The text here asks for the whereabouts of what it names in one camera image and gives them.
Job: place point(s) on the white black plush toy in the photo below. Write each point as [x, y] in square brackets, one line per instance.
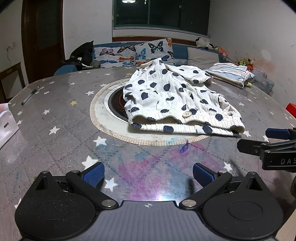
[202, 42]

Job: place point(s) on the dark wooden door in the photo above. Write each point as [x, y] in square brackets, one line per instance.
[44, 41]

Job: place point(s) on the green framed window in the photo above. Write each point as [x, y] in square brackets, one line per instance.
[161, 14]

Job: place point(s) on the butterfly pattern pillow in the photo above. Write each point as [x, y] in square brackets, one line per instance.
[129, 54]

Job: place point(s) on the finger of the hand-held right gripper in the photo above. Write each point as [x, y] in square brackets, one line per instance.
[277, 133]
[249, 146]

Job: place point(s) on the grey cushion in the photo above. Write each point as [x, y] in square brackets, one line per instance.
[201, 58]

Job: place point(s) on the blue sofa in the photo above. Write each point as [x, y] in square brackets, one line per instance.
[179, 52]

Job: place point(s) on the yellow green toy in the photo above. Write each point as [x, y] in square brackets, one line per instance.
[242, 62]

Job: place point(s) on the round black induction cooker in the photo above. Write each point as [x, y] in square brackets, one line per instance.
[115, 104]

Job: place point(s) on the orange plush toy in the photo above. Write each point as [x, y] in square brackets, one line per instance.
[223, 51]

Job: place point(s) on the white polka dot garment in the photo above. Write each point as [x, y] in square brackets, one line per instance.
[161, 97]

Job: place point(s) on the black pen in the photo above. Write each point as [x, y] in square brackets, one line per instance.
[30, 95]

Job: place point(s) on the clear plastic container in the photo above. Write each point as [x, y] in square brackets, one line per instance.
[263, 80]

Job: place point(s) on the red box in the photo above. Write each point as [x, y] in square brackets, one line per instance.
[291, 108]

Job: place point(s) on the dark wooden table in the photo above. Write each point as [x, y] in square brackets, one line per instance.
[11, 78]

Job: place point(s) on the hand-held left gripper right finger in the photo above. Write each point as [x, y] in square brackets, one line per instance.
[202, 175]

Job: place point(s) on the black bag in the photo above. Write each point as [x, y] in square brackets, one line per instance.
[82, 54]

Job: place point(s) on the grey star tablecloth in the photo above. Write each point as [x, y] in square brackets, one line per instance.
[57, 111]

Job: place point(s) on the white box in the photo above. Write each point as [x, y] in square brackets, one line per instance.
[7, 127]

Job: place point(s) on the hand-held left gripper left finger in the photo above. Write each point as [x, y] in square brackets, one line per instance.
[93, 174]

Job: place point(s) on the folded striped cloth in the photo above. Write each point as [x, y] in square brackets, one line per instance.
[229, 71]

